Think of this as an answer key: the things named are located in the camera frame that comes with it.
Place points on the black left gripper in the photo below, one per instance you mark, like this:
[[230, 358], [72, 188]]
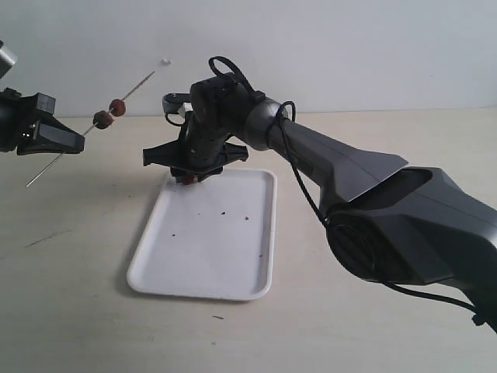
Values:
[[20, 128]]

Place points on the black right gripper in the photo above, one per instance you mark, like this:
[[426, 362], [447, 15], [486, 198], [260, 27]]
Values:
[[198, 151]]

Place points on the thin wooden skewer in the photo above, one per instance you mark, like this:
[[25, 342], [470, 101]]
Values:
[[81, 139]]

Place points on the dark red fruit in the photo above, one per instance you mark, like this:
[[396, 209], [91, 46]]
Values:
[[102, 120]]

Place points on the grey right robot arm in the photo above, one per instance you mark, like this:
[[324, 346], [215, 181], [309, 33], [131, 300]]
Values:
[[386, 222]]

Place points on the white rectangular plastic tray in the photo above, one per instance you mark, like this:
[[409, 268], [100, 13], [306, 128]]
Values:
[[211, 240]]

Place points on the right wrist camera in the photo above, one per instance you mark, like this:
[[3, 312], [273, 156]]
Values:
[[176, 104]]

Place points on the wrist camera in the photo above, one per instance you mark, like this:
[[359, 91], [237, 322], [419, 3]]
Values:
[[7, 59], [176, 104]]

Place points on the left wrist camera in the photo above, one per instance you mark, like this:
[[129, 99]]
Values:
[[7, 59]]

